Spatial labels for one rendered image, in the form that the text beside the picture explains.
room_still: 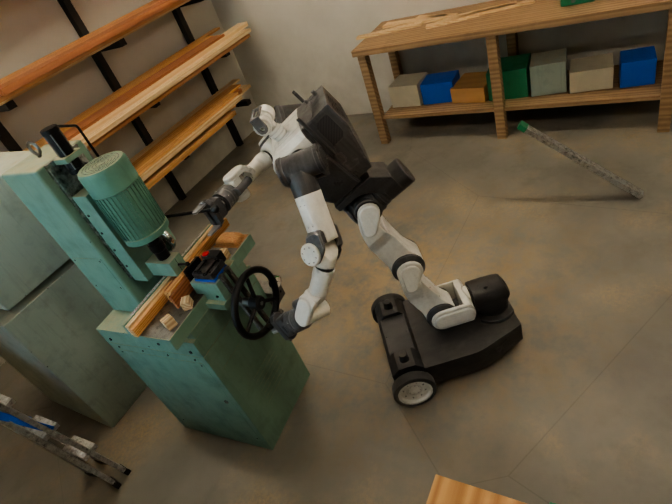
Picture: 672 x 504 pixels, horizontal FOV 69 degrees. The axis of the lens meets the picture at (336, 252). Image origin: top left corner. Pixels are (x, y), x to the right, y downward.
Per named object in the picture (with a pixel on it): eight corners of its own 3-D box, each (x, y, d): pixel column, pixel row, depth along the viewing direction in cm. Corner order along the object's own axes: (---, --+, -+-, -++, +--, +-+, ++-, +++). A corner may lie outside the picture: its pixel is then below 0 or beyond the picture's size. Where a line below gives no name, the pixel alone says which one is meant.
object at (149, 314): (138, 337, 181) (132, 330, 178) (134, 337, 182) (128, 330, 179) (230, 224, 224) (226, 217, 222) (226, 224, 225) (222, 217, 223)
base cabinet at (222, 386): (273, 452, 231) (204, 360, 189) (184, 428, 258) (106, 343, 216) (311, 373, 260) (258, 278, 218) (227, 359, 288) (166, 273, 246)
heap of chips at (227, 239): (237, 248, 207) (234, 241, 205) (212, 247, 213) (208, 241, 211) (248, 234, 213) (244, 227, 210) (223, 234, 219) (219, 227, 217)
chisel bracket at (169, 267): (179, 279, 193) (168, 264, 188) (154, 278, 199) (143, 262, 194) (190, 266, 197) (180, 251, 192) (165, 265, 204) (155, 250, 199)
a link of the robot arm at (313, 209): (353, 249, 161) (330, 185, 158) (331, 262, 151) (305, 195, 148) (327, 255, 168) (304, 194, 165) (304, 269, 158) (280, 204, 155)
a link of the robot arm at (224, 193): (210, 200, 185) (226, 183, 193) (193, 203, 190) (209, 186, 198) (227, 226, 192) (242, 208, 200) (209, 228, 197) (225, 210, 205)
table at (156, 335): (196, 355, 173) (188, 344, 169) (137, 345, 187) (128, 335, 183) (273, 243, 212) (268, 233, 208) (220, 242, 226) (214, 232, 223)
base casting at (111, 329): (203, 359, 189) (192, 344, 184) (106, 342, 216) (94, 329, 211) (258, 278, 218) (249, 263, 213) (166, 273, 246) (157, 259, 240)
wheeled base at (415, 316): (492, 288, 263) (485, 241, 243) (535, 361, 222) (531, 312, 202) (380, 323, 269) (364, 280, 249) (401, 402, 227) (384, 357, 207)
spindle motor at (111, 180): (150, 248, 175) (99, 176, 157) (117, 248, 183) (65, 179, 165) (178, 218, 186) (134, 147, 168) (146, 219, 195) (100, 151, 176)
